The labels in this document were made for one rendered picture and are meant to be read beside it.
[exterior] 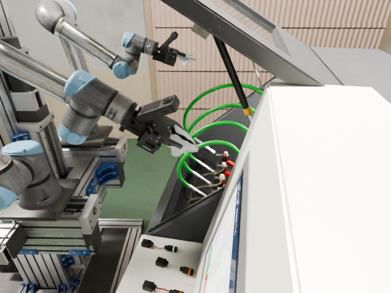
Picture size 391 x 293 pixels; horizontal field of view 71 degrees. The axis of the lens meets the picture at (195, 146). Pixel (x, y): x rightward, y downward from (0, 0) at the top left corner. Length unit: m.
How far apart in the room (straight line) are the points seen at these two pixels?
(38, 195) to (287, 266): 0.99
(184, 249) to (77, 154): 0.86
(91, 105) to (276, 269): 0.57
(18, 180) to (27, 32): 2.77
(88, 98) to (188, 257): 0.58
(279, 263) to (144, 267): 0.71
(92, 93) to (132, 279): 0.55
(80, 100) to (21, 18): 2.95
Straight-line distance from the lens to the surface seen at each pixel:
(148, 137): 0.71
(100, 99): 0.70
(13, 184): 0.99
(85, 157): 1.56
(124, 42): 1.44
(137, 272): 0.94
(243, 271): 0.37
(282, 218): 0.29
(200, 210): 0.88
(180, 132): 0.74
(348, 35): 3.45
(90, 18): 3.32
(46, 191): 1.14
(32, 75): 0.91
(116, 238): 2.09
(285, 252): 0.26
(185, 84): 3.22
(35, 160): 1.08
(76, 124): 0.76
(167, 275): 0.92
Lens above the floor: 1.74
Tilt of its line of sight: 31 degrees down
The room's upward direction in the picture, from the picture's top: straight up
